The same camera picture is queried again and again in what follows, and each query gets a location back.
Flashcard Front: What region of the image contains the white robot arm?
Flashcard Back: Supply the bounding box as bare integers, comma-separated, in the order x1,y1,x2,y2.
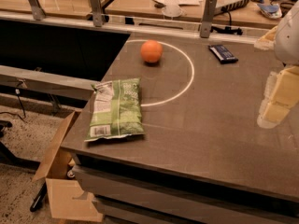
254,1,299,129

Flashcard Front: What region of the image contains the green chip bag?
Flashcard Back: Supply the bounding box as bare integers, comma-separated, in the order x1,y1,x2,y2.
85,78,144,142

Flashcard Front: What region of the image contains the dark blue rxbar wrapper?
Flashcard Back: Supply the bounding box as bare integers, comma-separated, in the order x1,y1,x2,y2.
208,45,238,64

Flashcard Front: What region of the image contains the metal bracket middle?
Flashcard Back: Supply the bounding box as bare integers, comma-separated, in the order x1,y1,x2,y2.
90,0,104,27

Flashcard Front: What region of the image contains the grey drawer front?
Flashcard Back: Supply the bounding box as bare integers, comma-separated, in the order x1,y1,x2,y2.
73,165,299,224

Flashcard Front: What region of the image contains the blue white packet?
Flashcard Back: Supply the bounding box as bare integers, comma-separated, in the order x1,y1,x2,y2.
258,4,282,19

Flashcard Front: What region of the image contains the metal bracket right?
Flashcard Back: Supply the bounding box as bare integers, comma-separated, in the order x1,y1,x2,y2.
200,0,217,38

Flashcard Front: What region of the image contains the metal bracket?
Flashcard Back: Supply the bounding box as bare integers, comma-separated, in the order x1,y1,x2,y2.
200,0,217,38
28,0,46,21
90,0,104,27

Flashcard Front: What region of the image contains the cardboard box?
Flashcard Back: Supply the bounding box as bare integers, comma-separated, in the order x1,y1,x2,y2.
33,112,103,224

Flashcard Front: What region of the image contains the black cable on desk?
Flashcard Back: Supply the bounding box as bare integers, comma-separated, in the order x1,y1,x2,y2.
210,10,244,36

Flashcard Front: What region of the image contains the grey power strip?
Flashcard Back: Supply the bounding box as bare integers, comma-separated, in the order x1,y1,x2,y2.
215,0,249,15

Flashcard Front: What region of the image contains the black office chair base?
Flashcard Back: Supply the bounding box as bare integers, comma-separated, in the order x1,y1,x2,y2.
0,120,47,212

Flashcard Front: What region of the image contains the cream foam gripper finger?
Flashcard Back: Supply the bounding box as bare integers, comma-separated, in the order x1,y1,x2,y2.
254,26,278,50
257,65,299,129

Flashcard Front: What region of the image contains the orange fruit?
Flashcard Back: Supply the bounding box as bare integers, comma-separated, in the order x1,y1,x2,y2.
140,40,163,63

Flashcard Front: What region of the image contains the white face mask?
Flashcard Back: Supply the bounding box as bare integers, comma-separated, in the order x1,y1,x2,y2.
162,4,185,18

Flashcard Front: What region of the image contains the metal bracket left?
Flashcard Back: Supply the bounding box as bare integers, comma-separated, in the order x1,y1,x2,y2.
28,0,46,21

